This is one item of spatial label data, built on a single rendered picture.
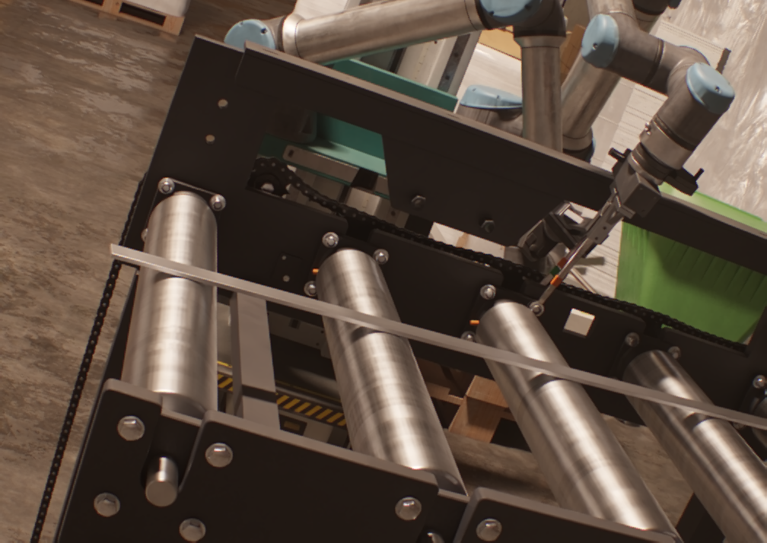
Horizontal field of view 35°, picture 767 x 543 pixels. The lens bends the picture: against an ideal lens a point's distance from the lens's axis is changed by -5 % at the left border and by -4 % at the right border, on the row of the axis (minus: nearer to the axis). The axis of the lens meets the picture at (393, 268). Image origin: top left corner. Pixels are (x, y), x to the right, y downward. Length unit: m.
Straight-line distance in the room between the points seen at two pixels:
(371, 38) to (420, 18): 0.12
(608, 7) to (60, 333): 2.09
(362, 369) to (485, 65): 3.86
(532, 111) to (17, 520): 1.42
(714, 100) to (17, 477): 1.76
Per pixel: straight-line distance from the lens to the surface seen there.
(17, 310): 3.80
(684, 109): 2.06
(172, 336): 1.47
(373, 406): 1.54
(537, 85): 2.67
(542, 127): 2.67
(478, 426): 4.10
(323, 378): 3.19
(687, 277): 4.72
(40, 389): 3.36
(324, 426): 3.09
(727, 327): 4.84
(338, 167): 2.98
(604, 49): 2.13
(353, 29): 2.69
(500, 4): 2.54
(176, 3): 10.15
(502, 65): 5.42
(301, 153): 2.97
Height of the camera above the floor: 1.44
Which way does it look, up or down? 15 degrees down
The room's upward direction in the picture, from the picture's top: 22 degrees clockwise
